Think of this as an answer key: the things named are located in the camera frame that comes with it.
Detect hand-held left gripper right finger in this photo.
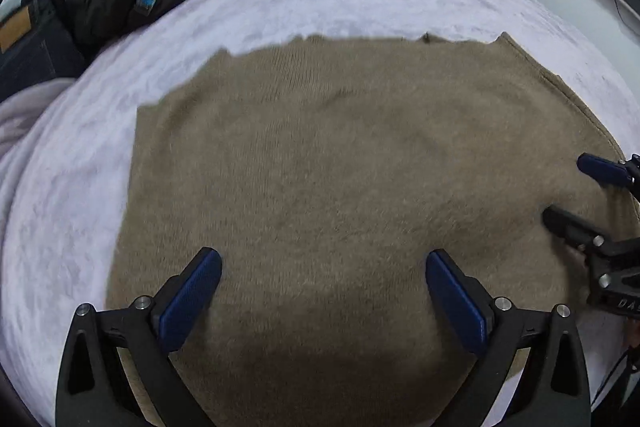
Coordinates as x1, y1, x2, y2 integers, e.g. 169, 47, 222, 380
425, 249, 593, 427

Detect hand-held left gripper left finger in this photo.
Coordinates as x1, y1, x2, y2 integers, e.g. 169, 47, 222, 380
55, 247, 223, 427

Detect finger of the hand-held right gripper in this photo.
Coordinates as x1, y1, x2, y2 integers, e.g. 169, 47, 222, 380
576, 152, 640, 198
542, 205, 640, 258

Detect brown knit sweater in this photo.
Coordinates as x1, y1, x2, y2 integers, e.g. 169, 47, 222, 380
106, 32, 640, 427

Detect crumpled grey-lilac blanket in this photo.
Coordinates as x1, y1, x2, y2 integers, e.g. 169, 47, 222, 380
0, 77, 76, 188

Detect dark blue jeans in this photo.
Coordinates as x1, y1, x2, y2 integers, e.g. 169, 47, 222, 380
0, 0, 88, 100

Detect black jacket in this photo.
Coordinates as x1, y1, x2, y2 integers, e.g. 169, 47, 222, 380
20, 0, 211, 52

